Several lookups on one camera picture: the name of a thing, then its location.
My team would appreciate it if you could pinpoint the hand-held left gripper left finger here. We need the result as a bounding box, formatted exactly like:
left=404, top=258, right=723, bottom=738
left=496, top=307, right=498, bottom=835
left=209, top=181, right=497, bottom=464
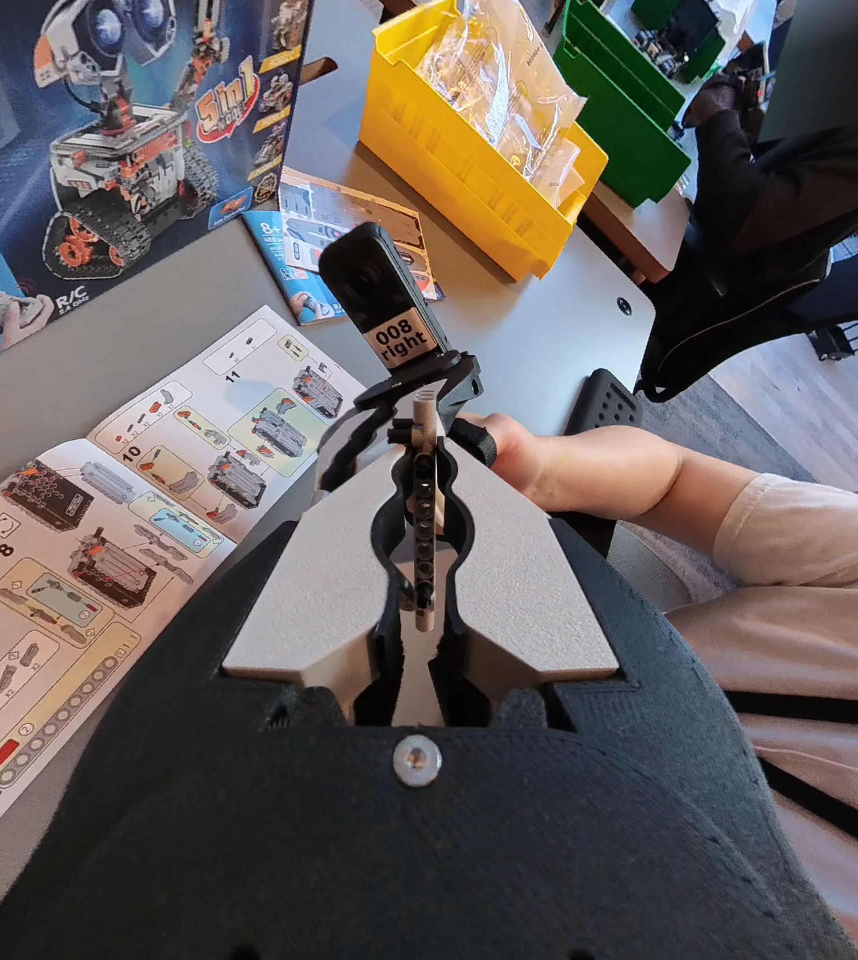
left=222, top=441, right=408, bottom=726

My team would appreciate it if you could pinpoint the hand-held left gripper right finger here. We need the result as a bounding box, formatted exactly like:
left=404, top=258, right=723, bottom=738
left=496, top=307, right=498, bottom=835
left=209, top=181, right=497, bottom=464
left=435, top=441, right=620, bottom=726

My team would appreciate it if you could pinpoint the light grey perforated building beam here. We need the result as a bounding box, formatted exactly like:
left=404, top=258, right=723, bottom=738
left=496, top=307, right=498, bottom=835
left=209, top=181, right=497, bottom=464
left=412, top=388, right=439, bottom=633

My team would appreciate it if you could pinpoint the black perforated building beam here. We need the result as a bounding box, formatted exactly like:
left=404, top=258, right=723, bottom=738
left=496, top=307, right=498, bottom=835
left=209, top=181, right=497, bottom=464
left=408, top=448, right=439, bottom=610

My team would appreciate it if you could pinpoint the person's right forearm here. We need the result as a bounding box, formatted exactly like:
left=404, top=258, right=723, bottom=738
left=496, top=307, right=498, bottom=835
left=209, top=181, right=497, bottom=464
left=541, top=426, right=689, bottom=526

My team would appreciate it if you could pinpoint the brown wooden desk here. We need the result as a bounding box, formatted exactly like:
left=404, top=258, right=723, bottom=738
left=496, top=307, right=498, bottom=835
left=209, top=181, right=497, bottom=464
left=579, top=180, right=693, bottom=286

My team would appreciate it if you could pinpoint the grey desk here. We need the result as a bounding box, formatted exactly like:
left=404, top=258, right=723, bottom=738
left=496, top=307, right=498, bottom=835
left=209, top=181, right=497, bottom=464
left=0, top=0, right=659, bottom=960

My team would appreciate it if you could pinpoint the person's right hand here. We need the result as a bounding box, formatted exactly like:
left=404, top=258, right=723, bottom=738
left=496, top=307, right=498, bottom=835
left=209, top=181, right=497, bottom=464
left=447, top=411, right=552, bottom=519

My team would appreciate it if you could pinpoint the blue leaflet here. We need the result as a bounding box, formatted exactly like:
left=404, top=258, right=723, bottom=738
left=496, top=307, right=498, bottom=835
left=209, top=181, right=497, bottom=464
left=241, top=210, right=445, bottom=327

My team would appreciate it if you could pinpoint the yellow plastic bin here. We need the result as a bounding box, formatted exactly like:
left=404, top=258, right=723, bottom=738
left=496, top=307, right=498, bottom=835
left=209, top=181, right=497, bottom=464
left=357, top=0, right=610, bottom=282

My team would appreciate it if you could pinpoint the black perforated armrest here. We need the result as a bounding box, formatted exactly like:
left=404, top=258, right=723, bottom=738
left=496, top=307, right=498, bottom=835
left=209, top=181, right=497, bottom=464
left=564, top=367, right=644, bottom=438

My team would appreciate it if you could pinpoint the open instruction booklet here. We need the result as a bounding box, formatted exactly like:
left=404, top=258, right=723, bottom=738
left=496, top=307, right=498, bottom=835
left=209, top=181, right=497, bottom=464
left=0, top=303, right=370, bottom=830

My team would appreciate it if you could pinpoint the pile of clear plastic bags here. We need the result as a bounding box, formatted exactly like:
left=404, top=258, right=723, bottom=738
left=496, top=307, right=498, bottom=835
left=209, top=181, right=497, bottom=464
left=414, top=0, right=588, bottom=219

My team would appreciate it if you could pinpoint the blue robot kit box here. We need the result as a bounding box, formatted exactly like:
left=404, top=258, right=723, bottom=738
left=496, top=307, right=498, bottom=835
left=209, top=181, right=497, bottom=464
left=0, top=0, right=315, bottom=380

